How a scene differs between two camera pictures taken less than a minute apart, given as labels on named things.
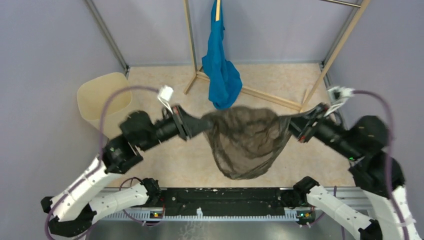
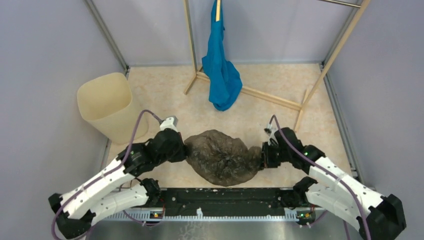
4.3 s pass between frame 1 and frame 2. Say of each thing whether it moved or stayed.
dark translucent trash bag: moved
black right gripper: moved
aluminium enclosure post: stayed
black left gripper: moved
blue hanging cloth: stayed
